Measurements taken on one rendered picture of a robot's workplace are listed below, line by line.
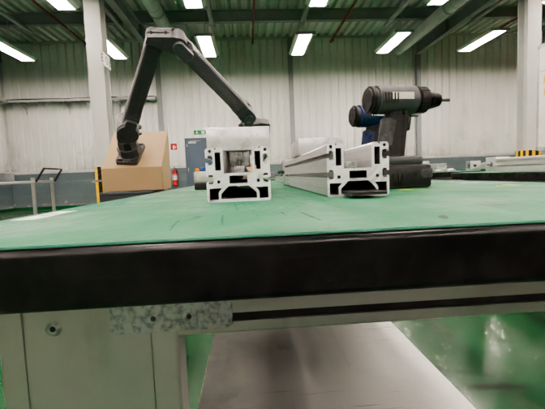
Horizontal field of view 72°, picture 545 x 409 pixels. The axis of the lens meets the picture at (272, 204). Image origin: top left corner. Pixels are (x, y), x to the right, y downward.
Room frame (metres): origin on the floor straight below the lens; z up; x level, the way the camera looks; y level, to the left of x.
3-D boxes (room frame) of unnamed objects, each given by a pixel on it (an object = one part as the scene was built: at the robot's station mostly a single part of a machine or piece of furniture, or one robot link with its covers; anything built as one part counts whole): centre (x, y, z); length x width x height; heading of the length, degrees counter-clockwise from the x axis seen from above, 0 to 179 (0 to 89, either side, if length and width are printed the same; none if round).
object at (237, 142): (0.74, 0.06, 0.87); 0.16 x 0.11 x 0.07; 3
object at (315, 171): (1.00, -0.12, 0.82); 0.80 x 0.10 x 0.09; 3
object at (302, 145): (1.00, -0.12, 0.87); 0.16 x 0.11 x 0.07; 3
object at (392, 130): (0.83, -0.31, 0.89); 0.20 x 0.08 x 0.22; 102
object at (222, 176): (0.99, 0.07, 0.82); 0.80 x 0.10 x 0.09; 3
